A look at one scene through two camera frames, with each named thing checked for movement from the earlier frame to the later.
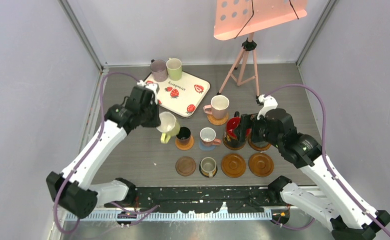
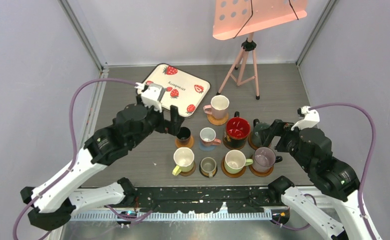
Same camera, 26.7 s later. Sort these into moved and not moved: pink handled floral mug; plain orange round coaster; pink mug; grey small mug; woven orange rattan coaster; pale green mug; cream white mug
Moved: cream white mug; pale green mug
Not moved: pink mug; plain orange round coaster; grey small mug; woven orange rattan coaster; pink handled floral mug
